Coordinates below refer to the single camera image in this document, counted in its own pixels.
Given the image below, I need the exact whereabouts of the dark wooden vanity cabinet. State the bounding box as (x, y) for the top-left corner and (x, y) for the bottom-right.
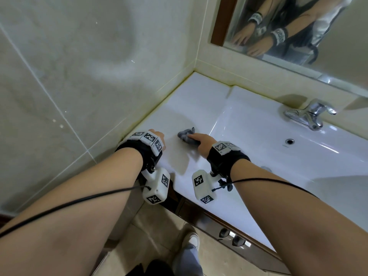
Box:
(168, 181), (291, 275)

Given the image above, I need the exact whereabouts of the wall mirror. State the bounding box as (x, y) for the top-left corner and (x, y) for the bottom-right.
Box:
(211, 0), (368, 99)

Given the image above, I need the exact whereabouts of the black garment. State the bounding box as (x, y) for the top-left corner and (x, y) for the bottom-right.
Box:
(125, 259), (175, 276)

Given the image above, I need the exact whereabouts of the white tracker box with markers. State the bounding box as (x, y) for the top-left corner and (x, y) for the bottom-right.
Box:
(192, 169), (224, 205)
(140, 167), (171, 205)

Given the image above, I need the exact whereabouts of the black cable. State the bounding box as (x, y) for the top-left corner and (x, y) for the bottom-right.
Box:
(0, 185), (152, 239)
(212, 177), (320, 199)

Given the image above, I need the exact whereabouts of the white shoe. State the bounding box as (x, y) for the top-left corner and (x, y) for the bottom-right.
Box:
(181, 232), (200, 252)

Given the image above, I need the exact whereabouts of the grey cleaning cloth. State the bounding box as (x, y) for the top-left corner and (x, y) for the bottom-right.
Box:
(177, 127), (202, 147)

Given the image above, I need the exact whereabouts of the person's right forearm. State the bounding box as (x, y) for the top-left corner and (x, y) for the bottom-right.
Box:
(229, 159), (368, 276)

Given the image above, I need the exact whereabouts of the person's left hand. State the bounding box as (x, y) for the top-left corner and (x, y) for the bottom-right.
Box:
(148, 129), (167, 151)

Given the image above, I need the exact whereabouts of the white ceramic sink basin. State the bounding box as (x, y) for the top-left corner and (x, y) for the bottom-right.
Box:
(120, 71), (368, 253)

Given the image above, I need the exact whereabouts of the person's right hand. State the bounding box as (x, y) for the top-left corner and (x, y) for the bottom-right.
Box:
(188, 133), (218, 159)

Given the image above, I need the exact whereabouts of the person's left forearm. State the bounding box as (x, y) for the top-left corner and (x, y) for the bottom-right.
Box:
(0, 146), (144, 276)

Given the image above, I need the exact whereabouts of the black wrist strap with markers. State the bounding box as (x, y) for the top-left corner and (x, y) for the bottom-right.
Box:
(115, 129), (164, 173)
(206, 141), (251, 184)

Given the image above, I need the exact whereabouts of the chrome faucet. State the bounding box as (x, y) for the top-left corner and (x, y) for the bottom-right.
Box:
(283, 98), (337, 131)

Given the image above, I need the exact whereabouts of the grey trouser leg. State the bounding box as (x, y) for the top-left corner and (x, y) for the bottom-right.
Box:
(172, 244), (204, 276)

